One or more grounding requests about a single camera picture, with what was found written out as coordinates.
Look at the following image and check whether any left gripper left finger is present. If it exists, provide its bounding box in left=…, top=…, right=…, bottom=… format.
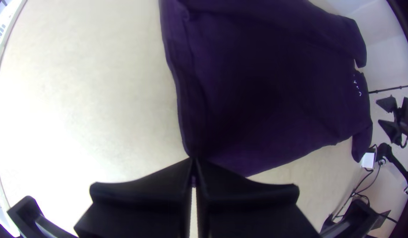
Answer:
left=73, top=157, right=195, bottom=238

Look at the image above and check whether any black cable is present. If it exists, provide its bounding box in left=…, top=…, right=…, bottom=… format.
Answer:
left=332, top=161, right=382, bottom=219

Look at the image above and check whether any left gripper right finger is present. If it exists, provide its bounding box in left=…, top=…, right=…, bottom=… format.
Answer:
left=194, top=158, right=321, bottom=238

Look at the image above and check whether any black t-shirt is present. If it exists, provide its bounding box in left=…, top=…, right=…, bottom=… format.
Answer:
left=158, top=0, right=374, bottom=178

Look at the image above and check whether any white laundry basket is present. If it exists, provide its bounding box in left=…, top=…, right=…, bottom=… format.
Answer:
left=0, top=0, right=27, bottom=83

